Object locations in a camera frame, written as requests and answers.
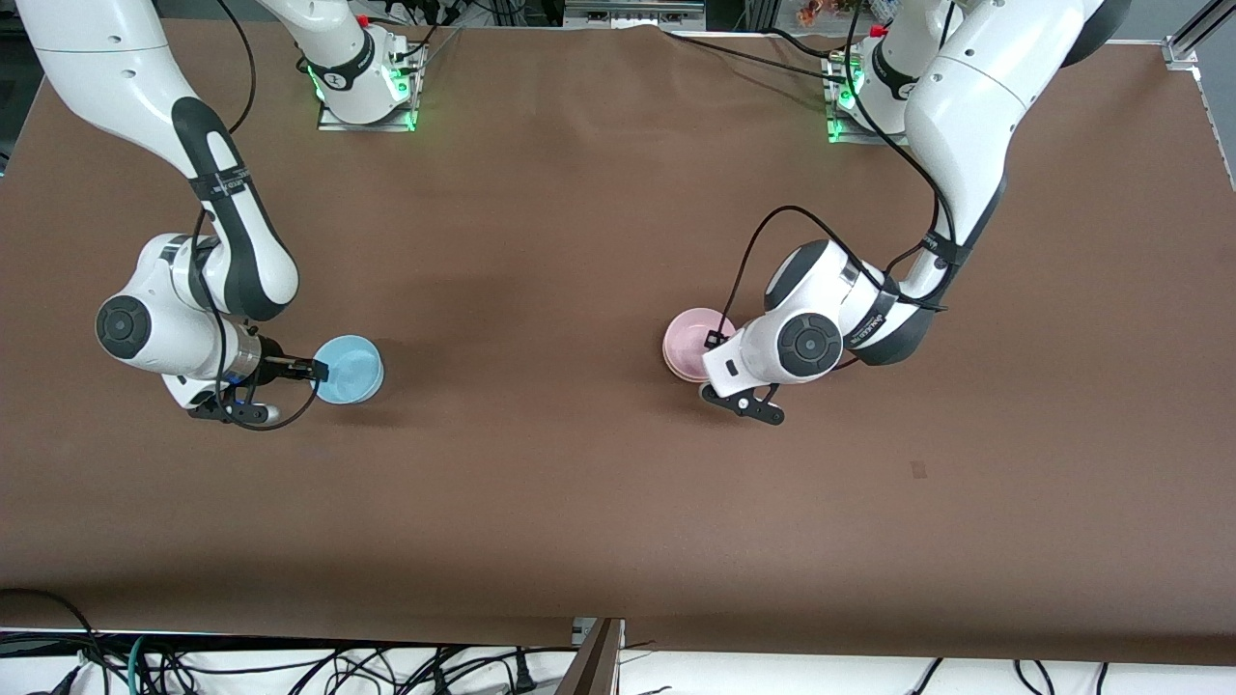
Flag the long black table cable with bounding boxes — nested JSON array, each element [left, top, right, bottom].
[[661, 29, 851, 83]]

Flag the pink bowl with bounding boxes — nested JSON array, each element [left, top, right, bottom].
[[662, 308, 740, 379]]

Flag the light blue bowl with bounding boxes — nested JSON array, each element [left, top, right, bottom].
[[314, 334, 385, 405]]

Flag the teal floor cable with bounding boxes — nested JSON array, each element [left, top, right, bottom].
[[126, 635, 155, 695]]

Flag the orange toy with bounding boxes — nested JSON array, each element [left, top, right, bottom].
[[797, 0, 870, 28]]

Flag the thick black floor cable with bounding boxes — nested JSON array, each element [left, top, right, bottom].
[[0, 589, 98, 695]]

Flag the dark metal post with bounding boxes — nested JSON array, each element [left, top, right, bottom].
[[555, 618, 627, 695]]

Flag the short black table cable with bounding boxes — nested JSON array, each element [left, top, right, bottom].
[[763, 27, 846, 59]]

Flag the grey power strip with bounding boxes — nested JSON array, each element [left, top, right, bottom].
[[565, 0, 706, 28]]

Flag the brown table cover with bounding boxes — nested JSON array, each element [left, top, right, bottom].
[[0, 19, 1236, 667]]

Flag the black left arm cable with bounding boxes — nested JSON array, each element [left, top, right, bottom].
[[719, 0, 962, 339]]

